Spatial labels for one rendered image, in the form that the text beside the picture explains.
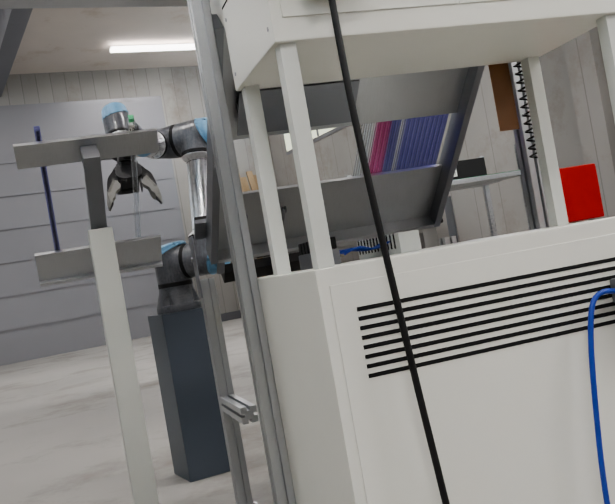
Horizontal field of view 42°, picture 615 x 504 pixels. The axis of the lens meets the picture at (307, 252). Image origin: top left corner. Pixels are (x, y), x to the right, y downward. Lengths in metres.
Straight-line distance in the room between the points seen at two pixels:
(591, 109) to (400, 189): 4.95
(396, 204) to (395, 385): 1.07
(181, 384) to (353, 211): 0.83
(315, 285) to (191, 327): 1.40
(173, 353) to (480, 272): 1.45
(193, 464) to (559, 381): 1.51
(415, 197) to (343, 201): 0.23
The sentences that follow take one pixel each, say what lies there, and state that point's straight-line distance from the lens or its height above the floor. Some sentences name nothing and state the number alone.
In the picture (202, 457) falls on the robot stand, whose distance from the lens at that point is 2.74.
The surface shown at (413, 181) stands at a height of 0.81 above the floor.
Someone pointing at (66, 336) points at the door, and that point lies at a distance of 11.72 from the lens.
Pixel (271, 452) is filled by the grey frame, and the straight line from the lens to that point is 1.75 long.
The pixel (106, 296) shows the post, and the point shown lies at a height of 0.64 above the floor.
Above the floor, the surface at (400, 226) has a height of 0.69.
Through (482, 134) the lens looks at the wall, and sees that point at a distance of 8.53.
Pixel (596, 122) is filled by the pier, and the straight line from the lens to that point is 7.15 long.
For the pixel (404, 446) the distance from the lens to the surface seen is 1.39.
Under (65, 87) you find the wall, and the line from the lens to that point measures 12.26.
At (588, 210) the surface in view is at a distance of 2.49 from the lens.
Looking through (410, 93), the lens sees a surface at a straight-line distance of 2.12.
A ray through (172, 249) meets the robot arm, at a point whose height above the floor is 0.76.
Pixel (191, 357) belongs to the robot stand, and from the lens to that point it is 2.70.
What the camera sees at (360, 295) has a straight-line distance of 1.34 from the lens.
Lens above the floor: 0.63
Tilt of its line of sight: 1 degrees up
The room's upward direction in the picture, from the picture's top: 10 degrees counter-clockwise
